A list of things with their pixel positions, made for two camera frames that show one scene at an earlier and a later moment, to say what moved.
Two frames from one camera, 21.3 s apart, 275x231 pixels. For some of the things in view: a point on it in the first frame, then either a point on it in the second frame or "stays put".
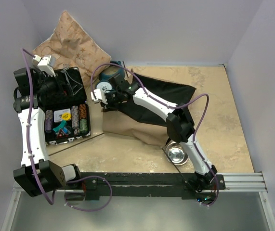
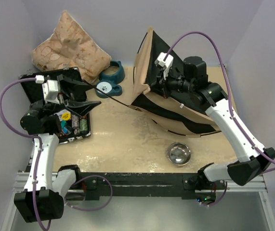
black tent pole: [76, 145] -> [109, 95]
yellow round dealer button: [66, 116] stays put
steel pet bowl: [176, 154] stays put
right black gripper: [110, 105] -> [163, 83]
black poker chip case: [66, 112] stays put
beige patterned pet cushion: [73, 47] stays put
